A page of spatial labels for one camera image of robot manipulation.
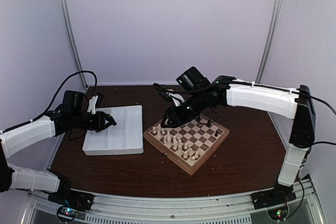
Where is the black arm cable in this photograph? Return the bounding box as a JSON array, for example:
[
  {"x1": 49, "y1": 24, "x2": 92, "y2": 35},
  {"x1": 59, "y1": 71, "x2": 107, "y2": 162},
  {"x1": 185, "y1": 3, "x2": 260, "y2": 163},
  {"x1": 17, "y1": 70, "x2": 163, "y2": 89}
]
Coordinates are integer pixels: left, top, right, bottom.
[
  {"x1": 15, "y1": 70, "x2": 98, "y2": 130},
  {"x1": 153, "y1": 82, "x2": 336, "y2": 217}
]

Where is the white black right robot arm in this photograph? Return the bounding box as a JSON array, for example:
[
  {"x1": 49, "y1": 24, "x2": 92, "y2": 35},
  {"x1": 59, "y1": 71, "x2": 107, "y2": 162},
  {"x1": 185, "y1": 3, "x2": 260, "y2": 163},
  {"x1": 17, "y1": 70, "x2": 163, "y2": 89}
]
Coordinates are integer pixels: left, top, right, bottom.
[{"x1": 153, "y1": 67, "x2": 316, "y2": 204}]

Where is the aluminium left corner post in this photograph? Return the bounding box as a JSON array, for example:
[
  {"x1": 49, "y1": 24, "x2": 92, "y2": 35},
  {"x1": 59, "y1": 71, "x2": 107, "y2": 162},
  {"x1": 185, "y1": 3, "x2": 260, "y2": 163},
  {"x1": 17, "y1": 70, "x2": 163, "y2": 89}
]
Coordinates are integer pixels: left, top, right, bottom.
[{"x1": 54, "y1": 0, "x2": 87, "y2": 88}]

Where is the aluminium right corner post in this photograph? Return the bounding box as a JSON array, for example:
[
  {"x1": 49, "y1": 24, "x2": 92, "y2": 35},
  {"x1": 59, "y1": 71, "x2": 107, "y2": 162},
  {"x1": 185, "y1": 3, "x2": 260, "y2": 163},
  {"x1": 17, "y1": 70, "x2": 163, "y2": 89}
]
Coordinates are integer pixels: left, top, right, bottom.
[{"x1": 256, "y1": 0, "x2": 283, "y2": 83}]

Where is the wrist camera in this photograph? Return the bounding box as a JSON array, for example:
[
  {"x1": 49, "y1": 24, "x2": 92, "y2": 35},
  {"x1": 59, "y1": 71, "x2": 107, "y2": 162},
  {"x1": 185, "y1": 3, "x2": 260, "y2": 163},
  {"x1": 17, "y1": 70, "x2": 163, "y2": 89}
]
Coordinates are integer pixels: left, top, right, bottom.
[
  {"x1": 159, "y1": 89, "x2": 185, "y2": 107},
  {"x1": 87, "y1": 92, "x2": 103, "y2": 114}
]

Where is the left controller board with LEDs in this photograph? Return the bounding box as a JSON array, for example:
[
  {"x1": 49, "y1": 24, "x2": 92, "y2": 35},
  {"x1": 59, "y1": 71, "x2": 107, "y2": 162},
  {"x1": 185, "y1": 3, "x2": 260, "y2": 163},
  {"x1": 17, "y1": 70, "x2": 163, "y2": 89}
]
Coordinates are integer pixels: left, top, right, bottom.
[{"x1": 56, "y1": 206, "x2": 79, "y2": 222}]

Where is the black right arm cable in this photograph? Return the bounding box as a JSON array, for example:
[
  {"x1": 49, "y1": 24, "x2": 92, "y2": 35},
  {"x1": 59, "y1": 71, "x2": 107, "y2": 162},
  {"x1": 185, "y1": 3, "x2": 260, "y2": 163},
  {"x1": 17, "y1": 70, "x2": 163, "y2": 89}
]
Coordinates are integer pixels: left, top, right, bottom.
[{"x1": 153, "y1": 82, "x2": 336, "y2": 217}]

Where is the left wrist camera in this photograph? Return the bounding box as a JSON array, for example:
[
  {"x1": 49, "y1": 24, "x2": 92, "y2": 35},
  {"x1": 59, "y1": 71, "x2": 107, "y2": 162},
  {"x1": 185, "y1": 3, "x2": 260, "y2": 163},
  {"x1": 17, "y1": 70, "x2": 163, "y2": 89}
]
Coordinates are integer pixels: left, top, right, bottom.
[{"x1": 87, "y1": 92, "x2": 103, "y2": 114}]

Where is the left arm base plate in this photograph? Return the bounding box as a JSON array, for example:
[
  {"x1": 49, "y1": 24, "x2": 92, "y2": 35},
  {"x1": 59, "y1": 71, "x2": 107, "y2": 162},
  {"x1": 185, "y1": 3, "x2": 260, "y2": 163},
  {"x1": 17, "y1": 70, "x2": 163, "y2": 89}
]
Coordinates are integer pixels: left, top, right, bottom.
[{"x1": 47, "y1": 190, "x2": 94, "y2": 211}]

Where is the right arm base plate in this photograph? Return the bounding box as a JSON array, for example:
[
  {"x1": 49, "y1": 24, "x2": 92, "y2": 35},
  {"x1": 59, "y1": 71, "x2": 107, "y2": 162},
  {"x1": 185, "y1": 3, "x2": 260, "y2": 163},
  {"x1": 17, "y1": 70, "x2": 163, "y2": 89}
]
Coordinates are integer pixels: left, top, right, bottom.
[{"x1": 251, "y1": 188, "x2": 297, "y2": 210}]

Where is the controller board with leds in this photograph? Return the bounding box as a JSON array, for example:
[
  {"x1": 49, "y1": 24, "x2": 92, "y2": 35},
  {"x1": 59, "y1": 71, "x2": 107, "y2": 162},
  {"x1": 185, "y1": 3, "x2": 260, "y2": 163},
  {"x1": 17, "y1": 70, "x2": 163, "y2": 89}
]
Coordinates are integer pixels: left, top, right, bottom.
[
  {"x1": 267, "y1": 206, "x2": 289, "y2": 222},
  {"x1": 56, "y1": 206, "x2": 79, "y2": 222}
]

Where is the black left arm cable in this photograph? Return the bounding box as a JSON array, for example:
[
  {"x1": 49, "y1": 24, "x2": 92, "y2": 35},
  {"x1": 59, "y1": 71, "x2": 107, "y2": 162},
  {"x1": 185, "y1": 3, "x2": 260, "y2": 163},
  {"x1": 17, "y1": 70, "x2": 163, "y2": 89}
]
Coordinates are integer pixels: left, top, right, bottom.
[{"x1": 15, "y1": 70, "x2": 98, "y2": 130}]

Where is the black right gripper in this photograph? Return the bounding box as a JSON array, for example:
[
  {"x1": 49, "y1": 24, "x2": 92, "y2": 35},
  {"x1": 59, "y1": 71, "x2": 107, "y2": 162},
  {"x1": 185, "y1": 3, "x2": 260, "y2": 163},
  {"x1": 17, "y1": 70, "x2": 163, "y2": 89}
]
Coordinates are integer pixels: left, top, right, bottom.
[{"x1": 161, "y1": 91, "x2": 207, "y2": 129}]

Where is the aluminium front frame rail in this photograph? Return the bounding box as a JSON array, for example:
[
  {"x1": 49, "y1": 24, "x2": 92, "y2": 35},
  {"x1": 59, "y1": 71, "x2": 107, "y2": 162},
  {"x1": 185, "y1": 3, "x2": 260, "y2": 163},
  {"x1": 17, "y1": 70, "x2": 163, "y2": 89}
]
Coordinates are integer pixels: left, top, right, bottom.
[{"x1": 20, "y1": 174, "x2": 320, "y2": 224}]

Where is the white plastic sorting tray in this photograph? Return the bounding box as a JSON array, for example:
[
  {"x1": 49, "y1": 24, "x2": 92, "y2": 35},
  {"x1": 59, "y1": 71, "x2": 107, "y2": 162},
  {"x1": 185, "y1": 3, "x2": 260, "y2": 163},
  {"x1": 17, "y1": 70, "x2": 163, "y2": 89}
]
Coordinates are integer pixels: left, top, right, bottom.
[{"x1": 82, "y1": 105, "x2": 144, "y2": 156}]

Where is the white chess pieces group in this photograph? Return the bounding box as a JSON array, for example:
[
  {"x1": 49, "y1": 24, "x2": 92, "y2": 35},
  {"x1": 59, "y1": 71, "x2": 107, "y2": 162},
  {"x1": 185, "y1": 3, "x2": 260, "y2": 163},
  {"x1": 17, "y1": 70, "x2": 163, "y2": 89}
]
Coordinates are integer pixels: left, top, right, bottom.
[{"x1": 148, "y1": 123, "x2": 204, "y2": 166}]

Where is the right controller board with LEDs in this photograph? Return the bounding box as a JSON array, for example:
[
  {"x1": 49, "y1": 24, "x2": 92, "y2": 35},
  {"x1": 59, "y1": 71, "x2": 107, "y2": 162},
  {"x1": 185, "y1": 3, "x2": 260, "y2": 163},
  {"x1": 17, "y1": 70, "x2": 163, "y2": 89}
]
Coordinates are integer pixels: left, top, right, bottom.
[{"x1": 267, "y1": 206, "x2": 289, "y2": 222}]

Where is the wooden chess board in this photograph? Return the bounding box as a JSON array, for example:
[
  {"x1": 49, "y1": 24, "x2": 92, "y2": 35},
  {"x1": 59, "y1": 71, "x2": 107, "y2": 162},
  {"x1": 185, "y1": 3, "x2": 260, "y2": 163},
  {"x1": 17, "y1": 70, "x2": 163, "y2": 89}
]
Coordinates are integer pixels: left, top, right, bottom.
[{"x1": 143, "y1": 114, "x2": 230, "y2": 176}]

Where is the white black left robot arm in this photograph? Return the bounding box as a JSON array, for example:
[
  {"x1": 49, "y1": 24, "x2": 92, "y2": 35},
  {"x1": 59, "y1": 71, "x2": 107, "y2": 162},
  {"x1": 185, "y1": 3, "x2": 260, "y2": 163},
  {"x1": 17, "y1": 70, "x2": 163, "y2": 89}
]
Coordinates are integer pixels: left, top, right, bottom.
[{"x1": 1, "y1": 90, "x2": 117, "y2": 205}]

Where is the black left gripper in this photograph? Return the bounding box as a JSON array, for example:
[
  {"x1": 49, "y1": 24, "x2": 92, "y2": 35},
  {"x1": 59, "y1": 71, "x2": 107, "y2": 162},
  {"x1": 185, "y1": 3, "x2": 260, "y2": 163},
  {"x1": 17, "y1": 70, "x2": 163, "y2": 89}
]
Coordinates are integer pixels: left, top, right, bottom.
[{"x1": 71, "y1": 111, "x2": 114, "y2": 130}]

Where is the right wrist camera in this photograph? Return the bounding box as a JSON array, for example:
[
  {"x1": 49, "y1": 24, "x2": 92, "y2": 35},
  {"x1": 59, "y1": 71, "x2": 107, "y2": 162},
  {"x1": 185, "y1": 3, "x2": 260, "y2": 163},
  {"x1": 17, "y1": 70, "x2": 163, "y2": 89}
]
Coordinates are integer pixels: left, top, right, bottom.
[{"x1": 159, "y1": 89, "x2": 185, "y2": 107}]

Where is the aluminium corner post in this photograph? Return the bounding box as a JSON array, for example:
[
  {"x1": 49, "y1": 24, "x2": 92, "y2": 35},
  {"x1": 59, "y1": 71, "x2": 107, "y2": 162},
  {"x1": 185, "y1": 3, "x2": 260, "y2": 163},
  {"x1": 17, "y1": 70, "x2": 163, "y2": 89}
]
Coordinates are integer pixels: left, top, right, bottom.
[
  {"x1": 54, "y1": 0, "x2": 87, "y2": 88},
  {"x1": 256, "y1": 0, "x2": 283, "y2": 83}
]

